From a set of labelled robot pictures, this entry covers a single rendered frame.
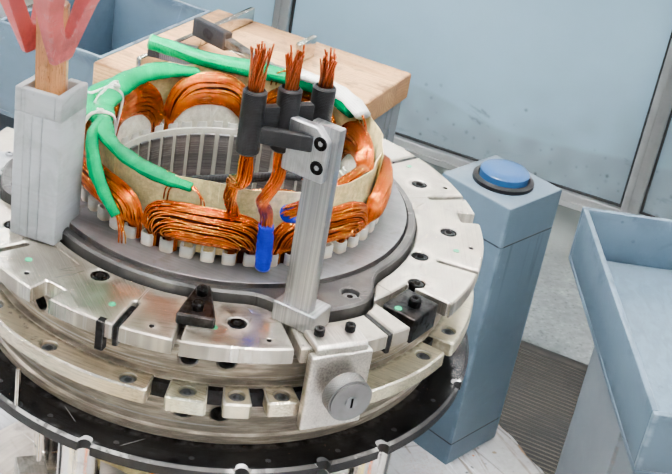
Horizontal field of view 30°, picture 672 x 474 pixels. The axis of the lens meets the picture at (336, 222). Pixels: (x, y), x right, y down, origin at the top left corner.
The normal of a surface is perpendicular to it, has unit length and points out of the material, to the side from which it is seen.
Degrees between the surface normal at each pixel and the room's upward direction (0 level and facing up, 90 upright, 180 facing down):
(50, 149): 90
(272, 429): 90
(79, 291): 0
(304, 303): 90
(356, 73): 0
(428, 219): 0
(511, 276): 90
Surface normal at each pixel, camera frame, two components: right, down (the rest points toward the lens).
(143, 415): -0.18, 0.44
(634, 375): -0.99, -0.15
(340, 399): 0.42, 0.49
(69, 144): 0.93, 0.29
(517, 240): 0.70, 0.43
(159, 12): -0.45, 0.37
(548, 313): 0.15, -0.87
